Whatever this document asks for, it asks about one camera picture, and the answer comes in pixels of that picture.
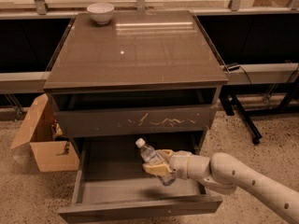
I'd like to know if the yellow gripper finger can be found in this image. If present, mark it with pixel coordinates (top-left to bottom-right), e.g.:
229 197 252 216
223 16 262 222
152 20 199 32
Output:
143 162 173 176
157 149 174 163

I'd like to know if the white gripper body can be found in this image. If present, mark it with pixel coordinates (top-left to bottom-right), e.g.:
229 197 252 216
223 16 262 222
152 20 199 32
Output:
169 151 192 180

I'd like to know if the clear blue-label plastic bottle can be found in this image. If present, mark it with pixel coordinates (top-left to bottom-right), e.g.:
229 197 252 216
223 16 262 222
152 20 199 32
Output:
135 138 176 186

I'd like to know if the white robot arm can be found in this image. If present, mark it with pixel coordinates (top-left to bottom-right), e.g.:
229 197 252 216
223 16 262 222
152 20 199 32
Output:
142 149 299 224

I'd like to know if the scratched grey top drawer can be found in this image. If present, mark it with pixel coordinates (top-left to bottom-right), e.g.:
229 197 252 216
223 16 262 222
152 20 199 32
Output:
55 105 216 137

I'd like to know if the open grey middle drawer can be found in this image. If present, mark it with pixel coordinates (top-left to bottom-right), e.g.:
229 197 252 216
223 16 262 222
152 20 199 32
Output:
59 134 222 224

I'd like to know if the dark grey drawer cabinet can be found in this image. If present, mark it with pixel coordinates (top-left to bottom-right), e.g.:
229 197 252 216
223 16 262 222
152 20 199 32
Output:
42 9 229 224

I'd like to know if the black metal stand leg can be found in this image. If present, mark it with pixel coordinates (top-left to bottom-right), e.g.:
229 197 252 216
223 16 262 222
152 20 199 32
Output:
220 91 262 145

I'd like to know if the brown cardboard box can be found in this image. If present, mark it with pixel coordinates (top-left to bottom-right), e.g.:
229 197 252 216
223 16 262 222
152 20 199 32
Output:
11 94 79 172

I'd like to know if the white ceramic bowl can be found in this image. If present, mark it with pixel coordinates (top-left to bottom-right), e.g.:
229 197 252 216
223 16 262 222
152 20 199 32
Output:
87 3 114 24

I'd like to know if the black cable and plug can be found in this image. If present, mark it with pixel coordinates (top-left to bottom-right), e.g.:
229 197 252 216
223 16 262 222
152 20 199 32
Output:
222 62 252 84

